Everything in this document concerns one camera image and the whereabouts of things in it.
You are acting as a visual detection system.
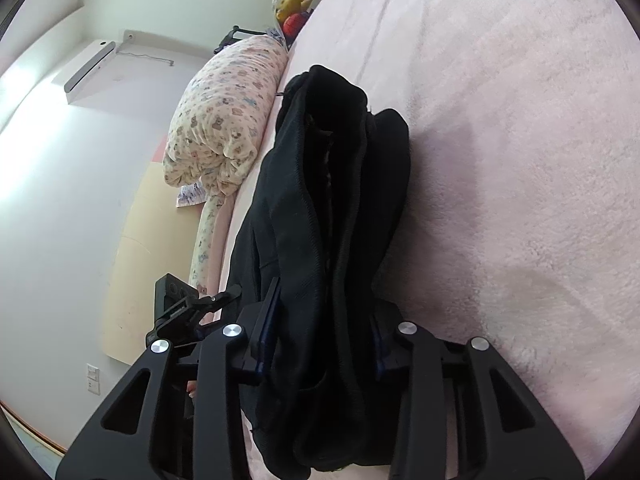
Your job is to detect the wooden headboard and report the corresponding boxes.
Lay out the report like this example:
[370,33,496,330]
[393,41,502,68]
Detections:
[101,162,212,362]

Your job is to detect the floral patterned pillow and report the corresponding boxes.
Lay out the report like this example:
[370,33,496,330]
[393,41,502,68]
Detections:
[162,35,291,297]

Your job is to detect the black pants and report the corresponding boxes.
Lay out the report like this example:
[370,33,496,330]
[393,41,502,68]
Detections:
[227,64,412,479]

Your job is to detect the white air conditioner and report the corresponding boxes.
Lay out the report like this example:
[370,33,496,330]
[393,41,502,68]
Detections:
[63,40,117,104]

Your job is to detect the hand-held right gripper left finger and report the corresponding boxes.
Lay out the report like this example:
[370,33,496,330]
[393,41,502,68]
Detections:
[55,277,282,480]

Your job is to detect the small printed cloth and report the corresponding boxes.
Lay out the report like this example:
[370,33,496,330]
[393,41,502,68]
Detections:
[175,183,204,208]

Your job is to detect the yellow plush toy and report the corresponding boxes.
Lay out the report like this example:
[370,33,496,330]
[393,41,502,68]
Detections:
[273,0,317,19]

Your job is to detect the wall cable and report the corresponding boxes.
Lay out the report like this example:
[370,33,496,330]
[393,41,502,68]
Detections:
[117,44,176,67]

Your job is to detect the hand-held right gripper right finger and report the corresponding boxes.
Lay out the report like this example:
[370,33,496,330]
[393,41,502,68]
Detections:
[372,309,585,480]

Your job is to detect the black luggage handle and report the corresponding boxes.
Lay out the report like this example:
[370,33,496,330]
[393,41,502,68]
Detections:
[214,25,267,56]

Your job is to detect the pink fleece bed blanket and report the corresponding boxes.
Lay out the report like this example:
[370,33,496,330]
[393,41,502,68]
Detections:
[205,0,640,480]

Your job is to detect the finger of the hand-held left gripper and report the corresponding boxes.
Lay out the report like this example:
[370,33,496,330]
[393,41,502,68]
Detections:
[189,284,242,335]

